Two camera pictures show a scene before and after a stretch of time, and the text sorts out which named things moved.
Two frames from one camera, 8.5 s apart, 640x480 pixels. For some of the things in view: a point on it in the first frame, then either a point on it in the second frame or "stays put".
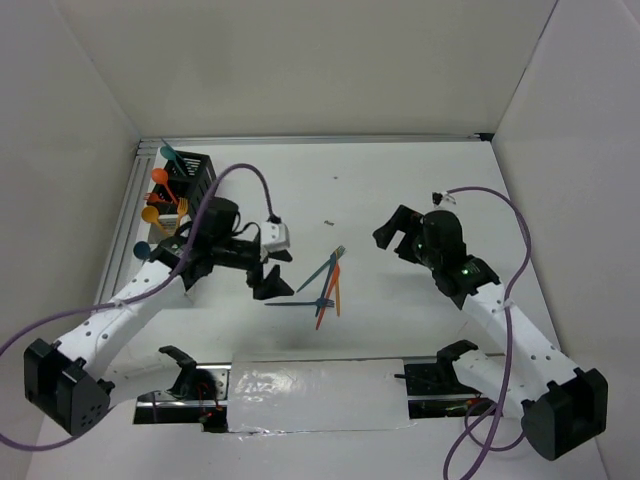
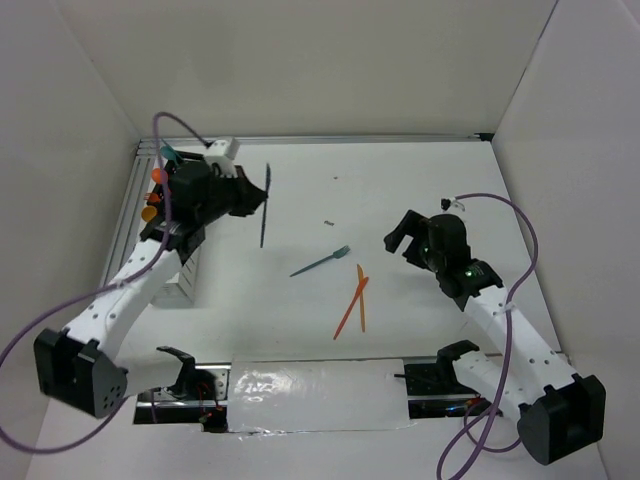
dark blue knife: [323, 292] → [268, 181]
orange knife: [330, 288] → [358, 290]
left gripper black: [271, 286] → [250, 196]
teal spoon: [169, 153] stays put
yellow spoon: [150, 214] stays put
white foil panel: [317, 395] stays put
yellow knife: [338, 294] → [360, 277]
